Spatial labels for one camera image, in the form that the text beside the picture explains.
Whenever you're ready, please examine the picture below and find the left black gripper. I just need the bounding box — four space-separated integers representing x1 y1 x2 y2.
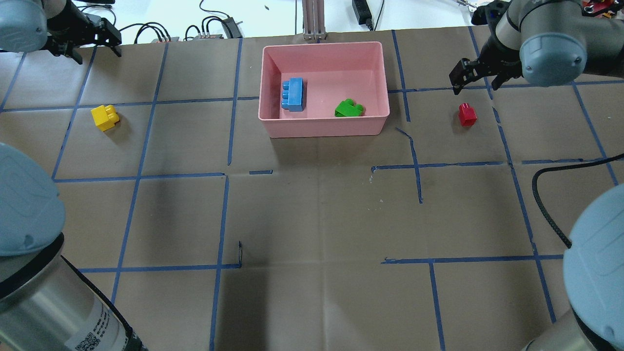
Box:
46 5 122 65

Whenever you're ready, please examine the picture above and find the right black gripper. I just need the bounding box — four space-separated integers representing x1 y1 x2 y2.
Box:
449 39 522 96

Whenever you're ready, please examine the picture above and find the red toy block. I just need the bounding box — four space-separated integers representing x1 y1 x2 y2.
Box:
458 103 478 127

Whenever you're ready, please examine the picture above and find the yellow toy block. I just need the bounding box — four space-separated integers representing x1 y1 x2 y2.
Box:
91 105 120 132

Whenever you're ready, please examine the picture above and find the green toy block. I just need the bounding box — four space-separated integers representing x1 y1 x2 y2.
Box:
334 98 365 117

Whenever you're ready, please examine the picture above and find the blue toy block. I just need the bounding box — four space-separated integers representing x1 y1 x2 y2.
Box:
280 77 306 113

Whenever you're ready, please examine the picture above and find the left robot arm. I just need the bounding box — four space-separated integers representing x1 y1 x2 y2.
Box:
0 0 147 351

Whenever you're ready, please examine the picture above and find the pink plastic box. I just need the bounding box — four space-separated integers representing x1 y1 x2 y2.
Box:
258 41 390 138

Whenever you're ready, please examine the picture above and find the black power adapter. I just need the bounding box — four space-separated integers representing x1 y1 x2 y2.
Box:
351 0 373 30

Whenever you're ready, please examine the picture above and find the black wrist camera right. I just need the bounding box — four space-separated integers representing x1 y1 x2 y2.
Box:
470 0 510 26

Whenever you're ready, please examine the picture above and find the black cable bundle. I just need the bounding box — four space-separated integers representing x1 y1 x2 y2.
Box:
117 0 244 44

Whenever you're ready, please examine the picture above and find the aluminium profile post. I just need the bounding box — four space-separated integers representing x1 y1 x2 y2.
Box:
302 0 327 42

